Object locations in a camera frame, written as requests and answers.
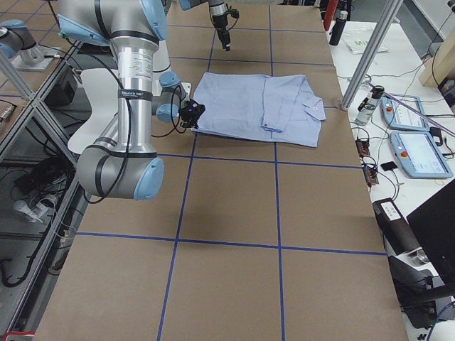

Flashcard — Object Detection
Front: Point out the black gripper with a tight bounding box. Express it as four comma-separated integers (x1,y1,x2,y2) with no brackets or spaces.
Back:
179,99,205,129
209,3,239,51

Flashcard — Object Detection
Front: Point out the blue striped button shirt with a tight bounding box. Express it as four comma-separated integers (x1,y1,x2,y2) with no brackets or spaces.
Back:
194,72,326,148

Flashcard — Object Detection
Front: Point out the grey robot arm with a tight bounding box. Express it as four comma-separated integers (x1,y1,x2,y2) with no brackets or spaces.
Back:
58,1,205,200
179,0,240,51

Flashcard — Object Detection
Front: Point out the white chair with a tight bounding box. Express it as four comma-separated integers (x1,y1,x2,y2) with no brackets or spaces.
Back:
68,68,118,154

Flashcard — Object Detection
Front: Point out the black water bottle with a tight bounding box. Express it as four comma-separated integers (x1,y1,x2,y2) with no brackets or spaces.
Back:
329,11,348,46

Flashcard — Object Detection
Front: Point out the red fire extinguisher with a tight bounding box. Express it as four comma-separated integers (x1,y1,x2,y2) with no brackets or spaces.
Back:
323,0,338,31

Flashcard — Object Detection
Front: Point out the clear plastic bottle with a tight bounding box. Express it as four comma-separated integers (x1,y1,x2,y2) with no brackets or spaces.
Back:
355,85,385,126

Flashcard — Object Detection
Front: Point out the upper teach pendant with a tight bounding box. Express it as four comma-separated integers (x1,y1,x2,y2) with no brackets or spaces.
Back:
380,94,429,131

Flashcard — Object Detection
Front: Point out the teach pendant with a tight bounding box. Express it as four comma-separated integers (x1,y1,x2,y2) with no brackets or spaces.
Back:
380,94,429,131
390,131,453,179

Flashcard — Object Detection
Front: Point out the lower teach pendant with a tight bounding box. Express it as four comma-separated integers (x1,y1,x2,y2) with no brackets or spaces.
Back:
390,131,453,179

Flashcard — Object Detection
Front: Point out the black box with label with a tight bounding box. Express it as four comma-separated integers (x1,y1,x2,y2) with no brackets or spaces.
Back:
373,198,420,254

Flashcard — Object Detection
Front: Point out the black monitor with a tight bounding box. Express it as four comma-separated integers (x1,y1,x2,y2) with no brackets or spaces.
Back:
407,181,454,283

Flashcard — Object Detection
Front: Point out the black cable bundle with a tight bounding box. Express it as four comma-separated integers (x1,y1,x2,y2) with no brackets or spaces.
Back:
10,156,77,221

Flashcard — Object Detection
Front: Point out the grey aluminium frame post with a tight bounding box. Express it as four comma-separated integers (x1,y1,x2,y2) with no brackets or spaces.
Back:
341,0,403,111

